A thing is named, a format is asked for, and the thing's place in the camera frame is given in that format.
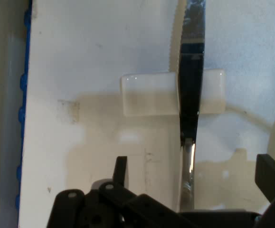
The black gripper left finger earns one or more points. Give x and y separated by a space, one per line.
108 206

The silver serrated table knife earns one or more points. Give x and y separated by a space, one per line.
190 95

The white ceramic cutlery rest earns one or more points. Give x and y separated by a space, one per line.
149 95

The blue beaded edge strip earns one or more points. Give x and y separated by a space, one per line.
24 80

